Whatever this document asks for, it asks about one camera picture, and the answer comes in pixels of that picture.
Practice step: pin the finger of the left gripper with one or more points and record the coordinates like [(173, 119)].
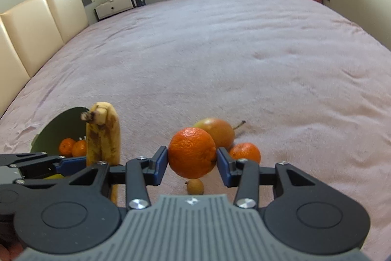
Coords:
[(10, 159), (50, 165)]

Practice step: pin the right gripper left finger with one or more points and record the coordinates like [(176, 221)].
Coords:
[(83, 211)]

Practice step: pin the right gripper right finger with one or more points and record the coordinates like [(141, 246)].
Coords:
[(299, 210)]

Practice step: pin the orange mandarin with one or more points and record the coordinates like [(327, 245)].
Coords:
[(247, 151), (66, 147), (192, 153), (79, 149)]

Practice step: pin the spotted yellow banana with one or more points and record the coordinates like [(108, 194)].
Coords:
[(103, 134)]

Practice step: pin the small brown longan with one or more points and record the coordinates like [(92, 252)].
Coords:
[(194, 187)]

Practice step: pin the red-green pear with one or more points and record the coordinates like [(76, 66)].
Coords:
[(222, 132)]

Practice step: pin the yellow-green pear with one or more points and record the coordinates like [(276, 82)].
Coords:
[(54, 177)]

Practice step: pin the green colander bowl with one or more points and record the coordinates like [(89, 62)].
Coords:
[(67, 124)]

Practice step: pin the cream padded headboard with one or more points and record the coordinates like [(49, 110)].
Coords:
[(31, 33)]

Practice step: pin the pink bed blanket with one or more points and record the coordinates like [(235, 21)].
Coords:
[(301, 82)]

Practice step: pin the white bedside table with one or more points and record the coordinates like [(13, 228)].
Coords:
[(113, 7)]

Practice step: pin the wall switch panel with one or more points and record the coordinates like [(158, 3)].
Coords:
[(87, 2)]

